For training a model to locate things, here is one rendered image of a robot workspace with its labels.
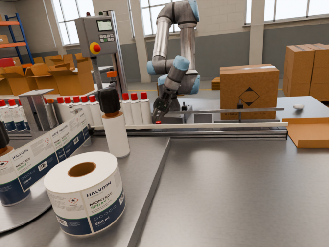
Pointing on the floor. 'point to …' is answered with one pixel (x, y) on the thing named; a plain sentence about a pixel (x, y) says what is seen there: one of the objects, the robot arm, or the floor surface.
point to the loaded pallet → (307, 71)
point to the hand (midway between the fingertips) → (155, 118)
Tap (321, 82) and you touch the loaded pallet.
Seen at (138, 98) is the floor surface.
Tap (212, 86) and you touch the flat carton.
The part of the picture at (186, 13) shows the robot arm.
